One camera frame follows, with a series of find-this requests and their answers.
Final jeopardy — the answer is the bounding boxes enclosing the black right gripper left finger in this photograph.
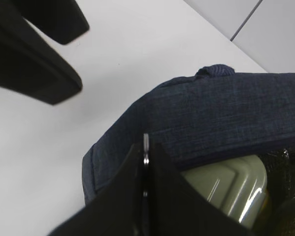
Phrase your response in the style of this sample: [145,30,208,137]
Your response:
[50,144,144,236]

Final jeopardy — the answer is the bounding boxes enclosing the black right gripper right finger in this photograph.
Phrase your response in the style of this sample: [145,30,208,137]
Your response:
[148,143,253,236]

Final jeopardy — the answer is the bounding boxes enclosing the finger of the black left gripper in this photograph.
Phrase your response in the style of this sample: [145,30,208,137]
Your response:
[12,0,90,45]
[0,0,83,105]

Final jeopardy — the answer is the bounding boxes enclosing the green lidded lunch box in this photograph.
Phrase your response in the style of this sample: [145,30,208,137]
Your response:
[181,155,267,229]

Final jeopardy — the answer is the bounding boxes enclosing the dark blue lunch bag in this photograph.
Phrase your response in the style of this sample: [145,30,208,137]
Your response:
[82,64,295,236]

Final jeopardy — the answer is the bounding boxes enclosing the yellow pear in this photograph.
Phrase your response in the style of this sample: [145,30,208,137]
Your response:
[253,190,272,233]

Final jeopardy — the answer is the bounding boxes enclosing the green cucumber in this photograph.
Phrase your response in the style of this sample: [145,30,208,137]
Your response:
[269,198,295,236]

